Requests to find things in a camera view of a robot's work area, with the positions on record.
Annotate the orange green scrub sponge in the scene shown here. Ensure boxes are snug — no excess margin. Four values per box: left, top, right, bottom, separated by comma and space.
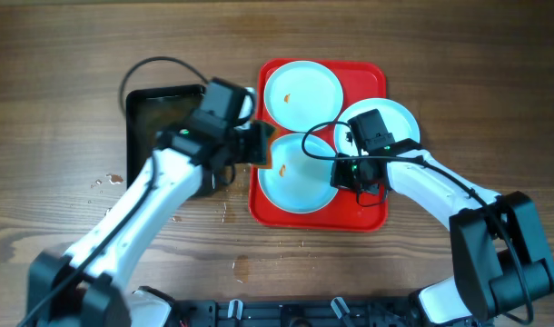
252, 121, 279, 169

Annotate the light blue plate bottom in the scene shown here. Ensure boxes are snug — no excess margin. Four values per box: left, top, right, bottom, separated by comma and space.
257, 134, 338, 214

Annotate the light blue plate top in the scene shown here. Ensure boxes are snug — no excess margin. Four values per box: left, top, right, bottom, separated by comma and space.
263, 61, 344, 133

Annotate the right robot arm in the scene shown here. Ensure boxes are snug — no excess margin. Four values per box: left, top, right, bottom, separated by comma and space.
332, 139, 554, 325

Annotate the black water tray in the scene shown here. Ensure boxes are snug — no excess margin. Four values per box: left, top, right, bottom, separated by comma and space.
125, 84, 205, 187

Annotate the light blue plate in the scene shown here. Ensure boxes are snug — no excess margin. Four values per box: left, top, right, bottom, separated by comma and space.
333, 98, 420, 156
263, 61, 344, 133
257, 134, 338, 214

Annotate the red plastic tray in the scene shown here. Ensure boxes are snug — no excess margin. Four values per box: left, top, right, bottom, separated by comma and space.
249, 60, 388, 233

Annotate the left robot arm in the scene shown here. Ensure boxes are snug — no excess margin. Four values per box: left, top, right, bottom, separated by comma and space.
21, 122, 276, 326

